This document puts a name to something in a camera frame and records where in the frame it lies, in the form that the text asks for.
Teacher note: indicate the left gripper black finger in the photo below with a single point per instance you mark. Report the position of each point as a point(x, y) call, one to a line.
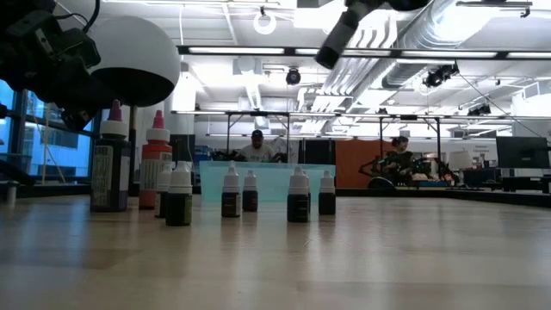
point(107, 103)

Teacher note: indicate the large pink-capped colouring bottle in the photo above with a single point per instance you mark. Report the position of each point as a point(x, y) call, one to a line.
point(155, 150)

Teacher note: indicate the large purple-capped colouring bottle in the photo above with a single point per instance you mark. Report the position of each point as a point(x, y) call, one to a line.
point(122, 172)

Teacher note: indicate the small dark colouring bottle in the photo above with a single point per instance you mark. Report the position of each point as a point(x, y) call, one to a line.
point(327, 204)
point(298, 208)
point(231, 204)
point(250, 200)
point(161, 181)

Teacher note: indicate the small green colouring bottle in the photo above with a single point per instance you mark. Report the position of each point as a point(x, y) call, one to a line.
point(178, 206)

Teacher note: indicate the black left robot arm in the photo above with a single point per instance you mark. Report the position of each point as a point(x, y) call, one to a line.
point(13, 13)

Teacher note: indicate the large window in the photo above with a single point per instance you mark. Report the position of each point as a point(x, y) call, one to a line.
point(56, 146)

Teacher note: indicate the white globe lamp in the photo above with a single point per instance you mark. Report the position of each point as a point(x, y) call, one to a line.
point(138, 47)

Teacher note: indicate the black ceiling spotlight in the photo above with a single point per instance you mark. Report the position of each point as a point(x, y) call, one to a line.
point(439, 76)

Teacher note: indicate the black monitor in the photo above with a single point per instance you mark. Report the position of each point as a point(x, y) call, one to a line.
point(185, 146)
point(523, 153)

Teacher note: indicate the small white cylinder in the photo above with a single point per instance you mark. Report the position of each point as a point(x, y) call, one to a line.
point(11, 194)

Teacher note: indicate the round ceiling lamp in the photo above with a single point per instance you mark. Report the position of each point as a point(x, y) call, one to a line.
point(264, 32)

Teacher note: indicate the person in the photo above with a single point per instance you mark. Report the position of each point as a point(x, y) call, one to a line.
point(400, 161)
point(257, 153)

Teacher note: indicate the orange partition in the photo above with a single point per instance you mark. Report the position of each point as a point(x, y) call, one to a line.
point(351, 168)

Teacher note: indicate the silver ventilation duct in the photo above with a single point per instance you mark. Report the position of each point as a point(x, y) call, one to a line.
point(430, 26)

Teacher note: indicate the black dome camera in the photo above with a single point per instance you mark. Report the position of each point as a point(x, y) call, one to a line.
point(293, 77)

